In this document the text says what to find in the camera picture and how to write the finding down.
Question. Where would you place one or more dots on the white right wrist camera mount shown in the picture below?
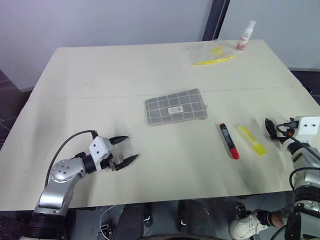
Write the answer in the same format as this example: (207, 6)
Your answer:
(308, 128)

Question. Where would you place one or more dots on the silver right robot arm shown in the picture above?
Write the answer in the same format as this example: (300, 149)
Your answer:
(306, 160)

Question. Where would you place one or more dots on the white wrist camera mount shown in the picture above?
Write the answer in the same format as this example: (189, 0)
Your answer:
(97, 147)
(308, 128)

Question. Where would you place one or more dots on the dark rounded shape under table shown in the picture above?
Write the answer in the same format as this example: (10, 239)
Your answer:
(131, 222)

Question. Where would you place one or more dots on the yellow highlighter pen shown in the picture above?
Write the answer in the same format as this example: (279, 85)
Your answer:
(251, 140)

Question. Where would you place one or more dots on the white sneaker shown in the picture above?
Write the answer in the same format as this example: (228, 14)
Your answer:
(246, 225)

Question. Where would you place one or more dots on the person's lower leg with sock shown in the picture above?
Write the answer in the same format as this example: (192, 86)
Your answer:
(277, 217)

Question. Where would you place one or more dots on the black marker with red cap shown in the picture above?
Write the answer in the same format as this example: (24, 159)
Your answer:
(228, 141)

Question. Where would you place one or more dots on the black vertical post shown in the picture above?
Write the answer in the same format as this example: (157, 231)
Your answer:
(215, 20)

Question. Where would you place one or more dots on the clear bag with yellow zip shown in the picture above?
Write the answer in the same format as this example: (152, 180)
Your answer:
(210, 52)

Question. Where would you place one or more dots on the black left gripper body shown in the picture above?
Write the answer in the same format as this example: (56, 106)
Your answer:
(110, 163)

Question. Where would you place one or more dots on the white spray bottle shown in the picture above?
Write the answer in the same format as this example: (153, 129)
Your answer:
(245, 37)

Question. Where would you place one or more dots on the grey checked fabric pencil case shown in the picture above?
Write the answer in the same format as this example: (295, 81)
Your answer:
(176, 107)

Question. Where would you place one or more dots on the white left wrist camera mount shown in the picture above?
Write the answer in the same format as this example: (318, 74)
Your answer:
(97, 147)

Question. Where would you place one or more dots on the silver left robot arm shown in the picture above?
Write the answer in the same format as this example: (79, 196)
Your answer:
(60, 172)

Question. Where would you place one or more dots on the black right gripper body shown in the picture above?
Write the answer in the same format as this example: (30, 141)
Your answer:
(285, 133)

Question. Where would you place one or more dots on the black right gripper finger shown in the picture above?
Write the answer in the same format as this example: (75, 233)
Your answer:
(270, 125)
(273, 137)

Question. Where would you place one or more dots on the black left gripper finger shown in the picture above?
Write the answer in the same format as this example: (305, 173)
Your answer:
(127, 162)
(120, 139)

